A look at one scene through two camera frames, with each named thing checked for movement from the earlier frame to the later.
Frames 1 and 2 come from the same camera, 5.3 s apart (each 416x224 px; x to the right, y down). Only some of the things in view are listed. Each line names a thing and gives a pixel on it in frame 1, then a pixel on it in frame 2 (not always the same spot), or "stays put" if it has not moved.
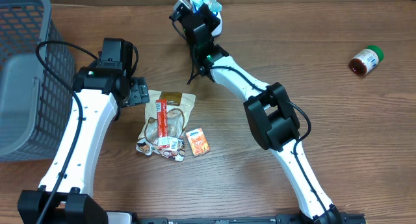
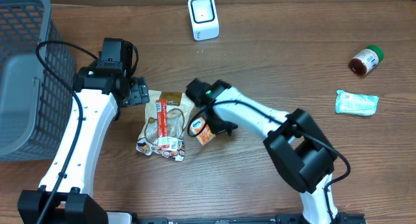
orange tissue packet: x=197 y=142 to x=198 y=127
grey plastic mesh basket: x=36 y=80 stays put
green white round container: x=367 y=61 stays put
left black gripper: x=139 y=94 stays put
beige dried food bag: x=179 y=105 stays put
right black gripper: x=197 y=15 to x=218 y=126
